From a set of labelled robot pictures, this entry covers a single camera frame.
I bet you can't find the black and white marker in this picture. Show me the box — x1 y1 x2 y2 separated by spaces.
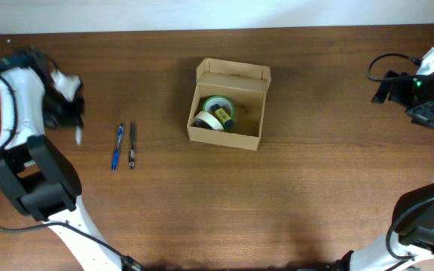
75 126 83 145

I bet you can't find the blue retractable pen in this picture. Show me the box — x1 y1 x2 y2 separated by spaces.
111 123 124 171

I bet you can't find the yellow and black highlighter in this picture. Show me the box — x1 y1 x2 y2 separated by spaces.
210 104 234 128

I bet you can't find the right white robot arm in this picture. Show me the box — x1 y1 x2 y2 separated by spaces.
327 47 434 270

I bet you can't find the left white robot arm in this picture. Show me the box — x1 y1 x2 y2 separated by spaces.
0 48 143 271

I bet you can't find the clear black retractable pen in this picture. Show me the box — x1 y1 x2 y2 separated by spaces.
128 122 136 169

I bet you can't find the open cardboard box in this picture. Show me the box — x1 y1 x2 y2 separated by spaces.
187 58 271 151

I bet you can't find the white masking tape roll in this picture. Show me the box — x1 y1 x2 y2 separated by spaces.
194 111 224 131

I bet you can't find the green tape roll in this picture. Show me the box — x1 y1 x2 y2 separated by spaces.
203 96 235 120

